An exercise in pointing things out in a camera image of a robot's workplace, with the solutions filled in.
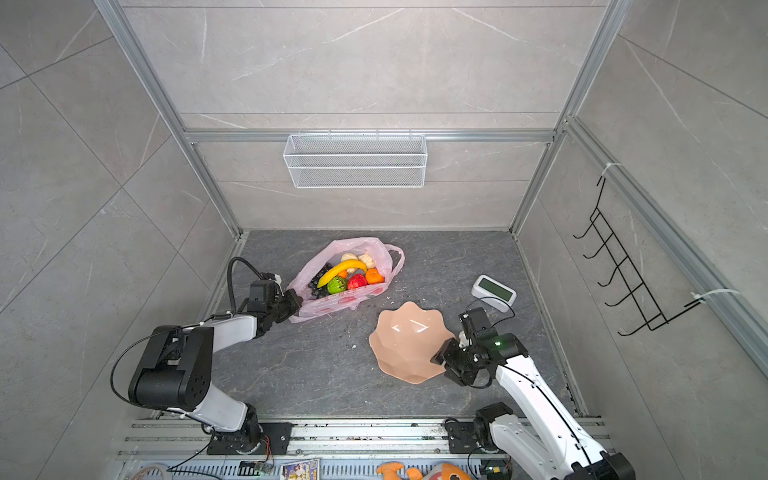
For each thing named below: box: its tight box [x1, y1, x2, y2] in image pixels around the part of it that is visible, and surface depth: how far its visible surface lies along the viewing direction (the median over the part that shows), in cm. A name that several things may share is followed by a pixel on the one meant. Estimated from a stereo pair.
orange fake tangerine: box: [365, 267, 385, 284], surface depth 102 cm
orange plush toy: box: [376, 462, 472, 480], surface depth 69 cm
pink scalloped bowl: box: [369, 301, 455, 384], surface depth 91 cm
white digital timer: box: [471, 274, 517, 313], surface depth 100 cm
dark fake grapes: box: [308, 262, 335, 299], surface depth 100 cm
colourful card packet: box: [280, 458, 320, 480], surface depth 69 cm
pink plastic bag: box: [287, 237, 405, 323], surface depth 98 cm
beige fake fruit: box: [341, 252, 375, 274], surface depth 106 cm
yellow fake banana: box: [317, 259, 368, 287], surface depth 102 cm
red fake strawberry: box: [347, 274, 368, 289], surface depth 100 cm
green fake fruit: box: [327, 276, 347, 294], surface depth 99 cm
